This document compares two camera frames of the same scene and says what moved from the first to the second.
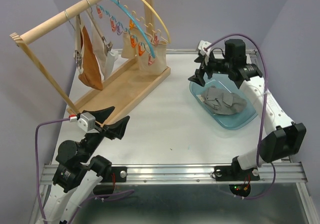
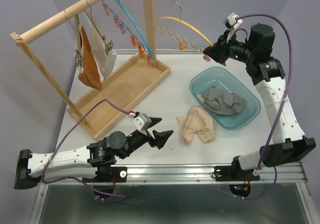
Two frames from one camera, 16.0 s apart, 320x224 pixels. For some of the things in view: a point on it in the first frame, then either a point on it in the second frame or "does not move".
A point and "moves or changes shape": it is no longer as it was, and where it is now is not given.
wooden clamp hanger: (107, 46) does not move
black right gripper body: (221, 66) to (232, 49)
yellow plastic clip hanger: (151, 7) to (187, 23)
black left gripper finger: (101, 115) to (154, 120)
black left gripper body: (92, 140) to (136, 141)
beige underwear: (151, 56) to (197, 119)
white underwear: (106, 58) does not move
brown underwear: (91, 73) does not move
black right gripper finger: (198, 77) to (215, 52)
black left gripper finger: (117, 129) to (161, 137)
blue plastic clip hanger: (143, 47) moves or changes shape
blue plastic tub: (222, 83) does not move
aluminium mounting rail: (288, 173) does not move
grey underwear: (221, 101) does not move
